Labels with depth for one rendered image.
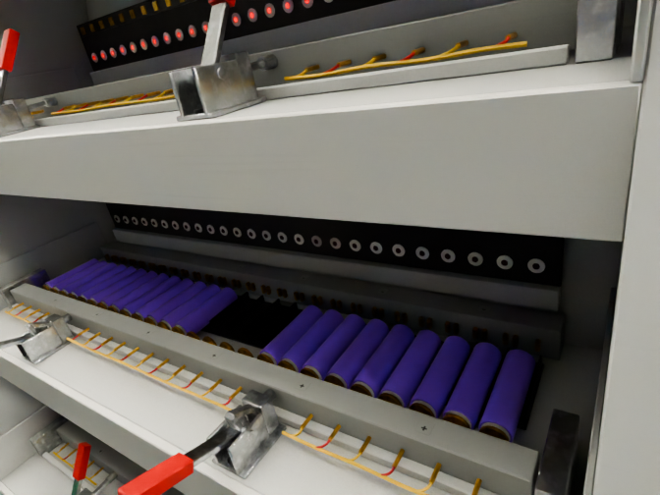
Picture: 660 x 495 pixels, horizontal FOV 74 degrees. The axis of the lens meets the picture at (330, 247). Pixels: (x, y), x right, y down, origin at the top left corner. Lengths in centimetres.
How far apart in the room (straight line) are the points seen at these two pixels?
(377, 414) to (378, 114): 17
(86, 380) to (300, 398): 21
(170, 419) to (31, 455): 40
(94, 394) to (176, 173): 22
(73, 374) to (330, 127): 34
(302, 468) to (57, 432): 48
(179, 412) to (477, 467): 21
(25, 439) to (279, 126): 60
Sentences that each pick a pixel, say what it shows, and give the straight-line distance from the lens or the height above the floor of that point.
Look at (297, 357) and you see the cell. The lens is 32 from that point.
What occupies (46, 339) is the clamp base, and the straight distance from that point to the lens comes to 49.
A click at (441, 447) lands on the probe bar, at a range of 25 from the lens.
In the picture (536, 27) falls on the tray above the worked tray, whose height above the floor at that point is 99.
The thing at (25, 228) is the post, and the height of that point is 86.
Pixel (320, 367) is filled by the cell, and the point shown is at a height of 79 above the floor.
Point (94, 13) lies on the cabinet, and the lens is 70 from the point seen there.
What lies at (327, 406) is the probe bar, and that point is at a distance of 27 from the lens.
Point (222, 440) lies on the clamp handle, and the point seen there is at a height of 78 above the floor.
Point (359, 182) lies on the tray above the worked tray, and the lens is 17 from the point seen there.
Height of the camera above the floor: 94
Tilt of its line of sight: 13 degrees down
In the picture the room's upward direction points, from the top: 2 degrees counter-clockwise
